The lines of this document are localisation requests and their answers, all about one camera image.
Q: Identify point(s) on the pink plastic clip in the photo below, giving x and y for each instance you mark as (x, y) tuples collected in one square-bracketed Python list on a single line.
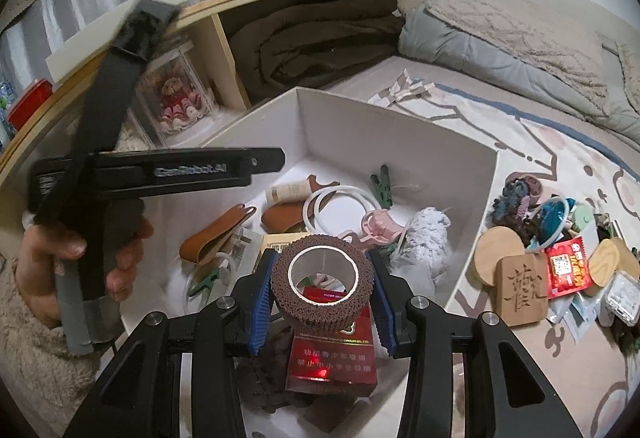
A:
[(377, 228)]

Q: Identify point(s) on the brown tape roll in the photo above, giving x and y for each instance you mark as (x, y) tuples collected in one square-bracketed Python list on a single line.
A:
[(321, 284)]

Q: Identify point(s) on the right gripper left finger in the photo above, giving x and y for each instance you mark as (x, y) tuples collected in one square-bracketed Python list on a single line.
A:
[(138, 393)]

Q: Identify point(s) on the brown folded blanket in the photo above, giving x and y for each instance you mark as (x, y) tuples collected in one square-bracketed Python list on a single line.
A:
[(313, 45)]

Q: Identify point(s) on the beige pillow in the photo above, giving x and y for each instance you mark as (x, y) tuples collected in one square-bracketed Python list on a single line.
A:
[(537, 36), (621, 70)]

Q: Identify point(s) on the wooden shelf unit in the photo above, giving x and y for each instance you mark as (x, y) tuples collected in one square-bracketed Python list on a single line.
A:
[(208, 24)]

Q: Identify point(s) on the red sachet packet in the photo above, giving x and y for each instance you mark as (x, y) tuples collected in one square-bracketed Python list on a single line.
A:
[(568, 270)]

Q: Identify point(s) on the oval wooden box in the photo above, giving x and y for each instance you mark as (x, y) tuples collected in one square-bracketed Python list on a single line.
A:
[(602, 265)]

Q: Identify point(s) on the green clothespin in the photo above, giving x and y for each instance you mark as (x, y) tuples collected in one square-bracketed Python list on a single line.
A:
[(382, 188)]

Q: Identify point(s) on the left fleece forearm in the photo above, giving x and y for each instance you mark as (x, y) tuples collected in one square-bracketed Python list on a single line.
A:
[(46, 381)]

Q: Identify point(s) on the white headboard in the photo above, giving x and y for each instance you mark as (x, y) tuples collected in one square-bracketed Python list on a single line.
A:
[(598, 19)]

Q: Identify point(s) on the red cigarette box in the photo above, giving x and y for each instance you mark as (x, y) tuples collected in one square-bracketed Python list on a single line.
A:
[(340, 363)]

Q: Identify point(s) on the round wooden coaster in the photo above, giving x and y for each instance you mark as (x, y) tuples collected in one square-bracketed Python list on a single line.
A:
[(493, 245)]

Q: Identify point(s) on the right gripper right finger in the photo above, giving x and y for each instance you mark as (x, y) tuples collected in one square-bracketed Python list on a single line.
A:
[(506, 393)]

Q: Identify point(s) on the white crumpled cloth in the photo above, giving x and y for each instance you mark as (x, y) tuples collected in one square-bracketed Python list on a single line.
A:
[(424, 243)]

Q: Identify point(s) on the square carved wooden coaster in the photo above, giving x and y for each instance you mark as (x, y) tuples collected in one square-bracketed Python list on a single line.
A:
[(522, 289)]

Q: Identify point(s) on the right beige pillow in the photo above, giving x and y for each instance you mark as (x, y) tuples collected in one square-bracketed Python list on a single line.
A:
[(621, 70)]

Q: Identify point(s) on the cartoon bear blanket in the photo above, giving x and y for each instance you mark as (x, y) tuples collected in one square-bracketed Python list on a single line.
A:
[(567, 197)]

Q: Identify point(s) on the grey duvet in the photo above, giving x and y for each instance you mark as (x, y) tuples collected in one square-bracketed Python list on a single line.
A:
[(426, 38)]

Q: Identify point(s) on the red lidded jar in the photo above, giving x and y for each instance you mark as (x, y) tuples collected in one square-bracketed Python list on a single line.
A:
[(38, 92)]

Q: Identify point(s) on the left beige pillow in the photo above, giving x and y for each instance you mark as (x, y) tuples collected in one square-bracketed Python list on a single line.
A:
[(537, 36)]

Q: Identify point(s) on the white shoe box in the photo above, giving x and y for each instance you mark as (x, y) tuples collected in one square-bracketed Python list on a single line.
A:
[(335, 140)]

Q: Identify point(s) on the doll in display case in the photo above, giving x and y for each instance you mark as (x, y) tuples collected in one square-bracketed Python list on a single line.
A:
[(181, 108)]

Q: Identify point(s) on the person's left hand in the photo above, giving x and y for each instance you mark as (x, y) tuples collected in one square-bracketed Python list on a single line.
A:
[(42, 246)]

